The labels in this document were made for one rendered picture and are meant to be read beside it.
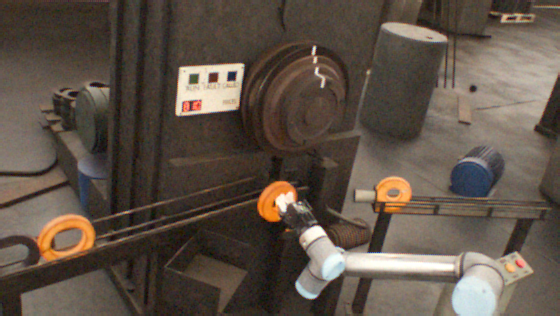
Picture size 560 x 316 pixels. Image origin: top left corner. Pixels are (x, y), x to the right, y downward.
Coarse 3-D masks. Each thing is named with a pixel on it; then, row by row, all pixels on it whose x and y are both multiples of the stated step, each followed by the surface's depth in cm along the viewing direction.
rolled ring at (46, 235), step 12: (60, 216) 188; (72, 216) 189; (48, 228) 185; (60, 228) 187; (84, 228) 192; (48, 240) 186; (84, 240) 196; (48, 252) 188; (60, 252) 194; (72, 252) 196
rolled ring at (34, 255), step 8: (8, 232) 178; (16, 232) 179; (24, 232) 182; (0, 240) 176; (8, 240) 177; (16, 240) 179; (24, 240) 180; (32, 240) 182; (32, 248) 183; (40, 248) 185; (32, 256) 185; (40, 256) 186; (24, 264) 186; (32, 264) 186; (0, 272) 182; (8, 272) 184
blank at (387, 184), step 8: (384, 184) 252; (392, 184) 252; (400, 184) 251; (408, 184) 253; (384, 192) 254; (400, 192) 255; (408, 192) 253; (392, 200) 256; (400, 200) 255; (408, 200) 255; (392, 208) 257
